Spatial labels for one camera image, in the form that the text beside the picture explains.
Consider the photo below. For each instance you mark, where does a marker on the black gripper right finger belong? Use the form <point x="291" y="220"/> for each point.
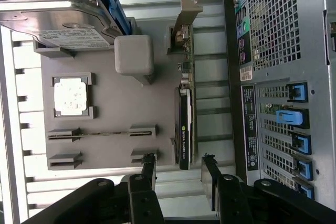
<point x="233" y="203"/>

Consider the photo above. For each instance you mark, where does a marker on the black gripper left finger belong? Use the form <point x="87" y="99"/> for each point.
<point x="147" y="205"/>

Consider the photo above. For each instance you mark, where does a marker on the blue slot latch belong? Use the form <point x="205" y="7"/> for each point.
<point x="308" y="170"/>
<point x="307" y="144"/>
<point x="309" y="192"/>
<point x="288" y="119"/>
<point x="303" y="93"/>

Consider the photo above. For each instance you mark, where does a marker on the green RAM stick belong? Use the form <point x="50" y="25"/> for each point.
<point x="105" y="134"/>

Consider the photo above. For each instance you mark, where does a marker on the grey parts rack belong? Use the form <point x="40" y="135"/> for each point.
<point x="118" y="98"/>

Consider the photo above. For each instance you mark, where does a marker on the silver CPU chip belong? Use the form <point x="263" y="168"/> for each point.
<point x="69" y="98"/>

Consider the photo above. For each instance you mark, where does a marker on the open black PC case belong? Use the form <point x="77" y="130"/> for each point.
<point x="315" y="51"/>

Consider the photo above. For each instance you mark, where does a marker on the silver hard disk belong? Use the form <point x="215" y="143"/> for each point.
<point x="52" y="16"/>

